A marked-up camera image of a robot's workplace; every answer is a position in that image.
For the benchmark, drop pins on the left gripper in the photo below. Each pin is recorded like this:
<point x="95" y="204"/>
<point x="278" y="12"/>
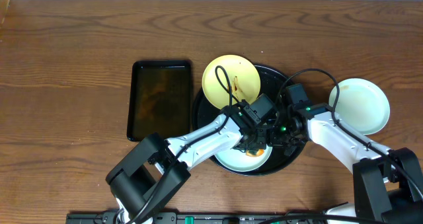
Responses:
<point x="252" y="141"/>

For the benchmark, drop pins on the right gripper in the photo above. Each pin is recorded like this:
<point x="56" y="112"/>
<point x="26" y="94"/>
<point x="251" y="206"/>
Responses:
<point x="277" y="142"/>

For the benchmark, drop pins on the orange green scrub sponge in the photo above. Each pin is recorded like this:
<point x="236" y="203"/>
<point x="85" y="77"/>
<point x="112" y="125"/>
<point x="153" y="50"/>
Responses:
<point x="255" y="152"/>

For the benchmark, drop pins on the light blue plate front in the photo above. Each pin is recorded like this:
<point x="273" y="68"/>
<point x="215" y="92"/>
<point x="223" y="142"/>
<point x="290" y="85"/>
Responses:
<point x="236" y="161"/>

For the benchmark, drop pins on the yellow plate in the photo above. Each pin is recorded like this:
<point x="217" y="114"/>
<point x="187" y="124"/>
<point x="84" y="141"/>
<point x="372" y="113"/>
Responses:
<point x="243" y="76"/>

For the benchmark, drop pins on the light green plate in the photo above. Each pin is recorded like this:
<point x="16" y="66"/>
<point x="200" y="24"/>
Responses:
<point x="363" y="105"/>

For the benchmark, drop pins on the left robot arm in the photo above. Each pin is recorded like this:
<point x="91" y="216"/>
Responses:
<point x="156" y="168"/>

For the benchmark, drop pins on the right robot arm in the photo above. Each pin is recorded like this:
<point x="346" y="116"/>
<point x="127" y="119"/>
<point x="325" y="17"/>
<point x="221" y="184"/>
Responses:
<point x="387" y="182"/>

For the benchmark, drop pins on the black round tray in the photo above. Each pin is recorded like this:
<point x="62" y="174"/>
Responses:
<point x="204" y="112"/>

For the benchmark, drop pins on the black rectangular water tray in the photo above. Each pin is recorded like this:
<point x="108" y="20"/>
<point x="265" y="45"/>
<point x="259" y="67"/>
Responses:
<point x="160" y="98"/>

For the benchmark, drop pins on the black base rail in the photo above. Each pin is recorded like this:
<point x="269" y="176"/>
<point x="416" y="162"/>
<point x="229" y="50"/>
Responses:
<point x="109" y="217"/>

